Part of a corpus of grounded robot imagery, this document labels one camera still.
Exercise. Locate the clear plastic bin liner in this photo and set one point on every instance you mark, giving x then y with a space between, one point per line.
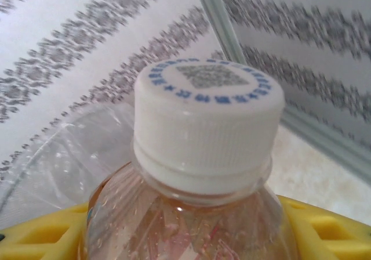
58 161

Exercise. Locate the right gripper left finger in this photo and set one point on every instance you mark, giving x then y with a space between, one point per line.
37 236

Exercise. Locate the aluminium frame post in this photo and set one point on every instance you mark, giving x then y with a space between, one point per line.
220 25

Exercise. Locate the aluminium side rail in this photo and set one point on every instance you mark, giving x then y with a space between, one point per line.
333 152

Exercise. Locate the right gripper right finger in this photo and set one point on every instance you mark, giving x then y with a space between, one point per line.
333 236

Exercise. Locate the red label plastic bottle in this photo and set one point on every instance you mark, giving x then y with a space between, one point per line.
208 126

